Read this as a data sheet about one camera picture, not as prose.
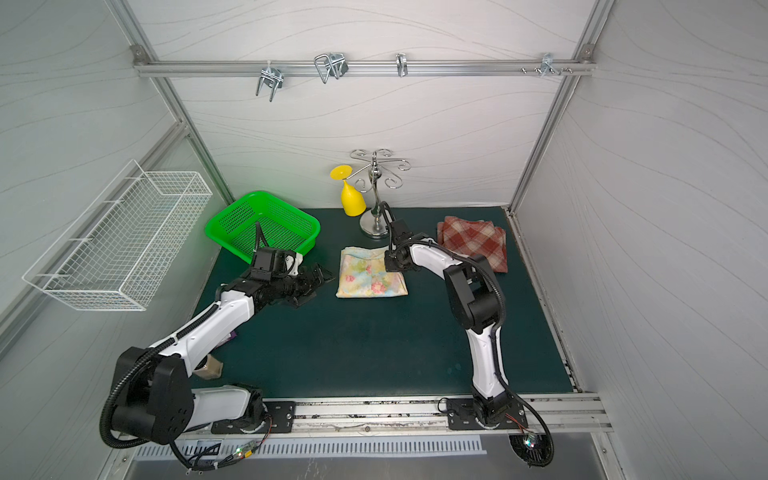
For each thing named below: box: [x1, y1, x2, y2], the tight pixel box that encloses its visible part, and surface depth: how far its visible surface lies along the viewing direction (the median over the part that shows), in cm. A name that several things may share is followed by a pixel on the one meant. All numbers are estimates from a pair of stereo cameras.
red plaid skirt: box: [437, 216, 508, 273], surface depth 110 cm
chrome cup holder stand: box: [346, 148, 412, 239], surface depth 100 cm
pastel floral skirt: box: [336, 246, 408, 297], surface depth 99 cm
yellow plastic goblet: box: [330, 165, 367, 217], surface depth 103 cm
